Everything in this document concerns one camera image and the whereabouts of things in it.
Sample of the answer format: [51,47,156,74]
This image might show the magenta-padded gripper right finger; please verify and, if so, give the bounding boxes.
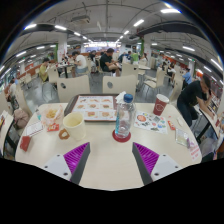
[131,142,183,186]

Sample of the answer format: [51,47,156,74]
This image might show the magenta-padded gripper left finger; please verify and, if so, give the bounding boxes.
[42,142,92,186]

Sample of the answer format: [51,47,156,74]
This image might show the clear blue-capped water bottle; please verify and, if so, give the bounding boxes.
[114,93,137,140]

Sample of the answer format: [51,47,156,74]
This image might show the colourful printed sticker sheet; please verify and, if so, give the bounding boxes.
[133,110,169,135]

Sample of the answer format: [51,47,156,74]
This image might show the flat round red coaster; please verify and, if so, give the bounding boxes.
[111,129,132,144]

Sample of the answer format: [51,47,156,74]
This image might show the small red sauce packet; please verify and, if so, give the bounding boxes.
[46,123,60,133]

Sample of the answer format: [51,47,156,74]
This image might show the clear plastic packet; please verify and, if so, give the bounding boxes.
[175,128,191,149]

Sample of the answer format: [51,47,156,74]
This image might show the clear bag of fries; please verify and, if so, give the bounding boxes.
[40,103,64,127]

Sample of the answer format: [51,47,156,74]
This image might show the white card with red border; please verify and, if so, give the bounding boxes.
[25,120,44,138]

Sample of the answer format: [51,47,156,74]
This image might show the red pouch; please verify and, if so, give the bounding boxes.
[19,135,33,153]

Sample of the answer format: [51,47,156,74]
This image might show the brown food tray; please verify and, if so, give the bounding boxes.
[63,93,121,122]

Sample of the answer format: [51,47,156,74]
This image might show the red paper cup white lid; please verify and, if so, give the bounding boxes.
[152,93,170,117]

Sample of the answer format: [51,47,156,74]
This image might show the small teal sanitizer bottle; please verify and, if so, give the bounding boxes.
[34,108,43,122]

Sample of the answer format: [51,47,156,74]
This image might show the pink backpack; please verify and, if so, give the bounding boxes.
[12,108,30,129]

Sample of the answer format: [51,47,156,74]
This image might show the crumpled white napkin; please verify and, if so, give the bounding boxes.
[114,90,128,104]

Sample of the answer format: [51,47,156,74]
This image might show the beige chair with oval hole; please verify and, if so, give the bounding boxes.
[56,74,92,103]
[101,74,138,101]

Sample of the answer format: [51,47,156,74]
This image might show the neighbouring white table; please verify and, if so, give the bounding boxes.
[0,109,16,158]

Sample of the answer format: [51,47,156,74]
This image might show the person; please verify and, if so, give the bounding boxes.
[7,79,18,104]
[99,47,121,76]
[38,57,52,83]
[72,50,89,77]
[176,74,214,128]

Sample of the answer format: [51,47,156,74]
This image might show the group of beige chairs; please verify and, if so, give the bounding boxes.
[13,56,184,101]

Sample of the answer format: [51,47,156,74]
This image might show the ceiling strip lights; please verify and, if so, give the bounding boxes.
[0,6,224,81]

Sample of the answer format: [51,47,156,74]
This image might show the ceiling air conditioner unit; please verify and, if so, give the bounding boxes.
[70,14,91,24]

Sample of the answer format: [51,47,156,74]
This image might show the cream mug with brown handle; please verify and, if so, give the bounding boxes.
[58,111,87,142]

